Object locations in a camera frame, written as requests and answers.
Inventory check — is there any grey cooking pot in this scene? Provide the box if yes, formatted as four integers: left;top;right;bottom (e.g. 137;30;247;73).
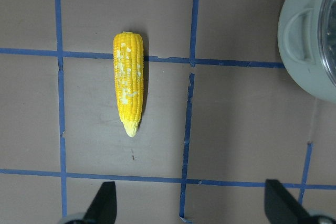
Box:
277;0;335;103

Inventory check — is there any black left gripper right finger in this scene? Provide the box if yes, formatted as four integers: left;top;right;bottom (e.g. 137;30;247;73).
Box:
264;179;315;224

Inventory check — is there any yellow toy corn cob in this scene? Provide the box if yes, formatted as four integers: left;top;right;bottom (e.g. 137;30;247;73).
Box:
113;31;144;137

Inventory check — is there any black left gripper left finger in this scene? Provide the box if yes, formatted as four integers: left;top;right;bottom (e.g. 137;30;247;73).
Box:
83;182;117;224

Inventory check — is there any glass pot lid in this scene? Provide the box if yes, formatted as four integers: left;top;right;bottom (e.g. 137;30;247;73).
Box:
318;0;335;86

